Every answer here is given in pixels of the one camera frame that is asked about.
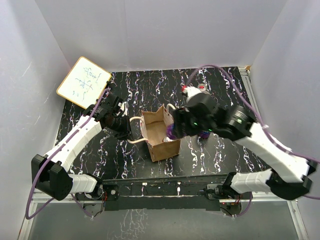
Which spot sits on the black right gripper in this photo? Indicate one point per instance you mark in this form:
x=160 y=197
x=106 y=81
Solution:
x=182 y=116

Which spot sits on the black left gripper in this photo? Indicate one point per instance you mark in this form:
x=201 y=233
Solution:
x=126 y=133

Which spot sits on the purple soda can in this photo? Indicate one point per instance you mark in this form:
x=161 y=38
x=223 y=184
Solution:
x=170 y=133

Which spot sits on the purple fanta can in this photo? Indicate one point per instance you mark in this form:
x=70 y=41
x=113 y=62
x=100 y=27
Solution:
x=204 y=134

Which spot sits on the red soda can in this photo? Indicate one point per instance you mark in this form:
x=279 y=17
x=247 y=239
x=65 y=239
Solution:
x=167 y=140

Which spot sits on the red-tab soda can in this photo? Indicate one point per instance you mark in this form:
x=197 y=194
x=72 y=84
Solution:
x=202 y=87

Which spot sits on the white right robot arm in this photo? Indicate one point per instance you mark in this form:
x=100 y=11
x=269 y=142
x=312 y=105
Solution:
x=288 y=174

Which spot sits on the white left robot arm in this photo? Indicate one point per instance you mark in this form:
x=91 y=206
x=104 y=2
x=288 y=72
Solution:
x=50 y=172

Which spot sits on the small white whiteboard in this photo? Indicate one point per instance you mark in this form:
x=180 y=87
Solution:
x=84 y=84

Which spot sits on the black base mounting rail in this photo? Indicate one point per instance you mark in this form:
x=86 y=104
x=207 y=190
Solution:
x=170 y=193

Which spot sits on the aluminium frame profile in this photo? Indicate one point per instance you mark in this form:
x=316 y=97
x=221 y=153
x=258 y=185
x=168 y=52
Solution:
x=266 y=217

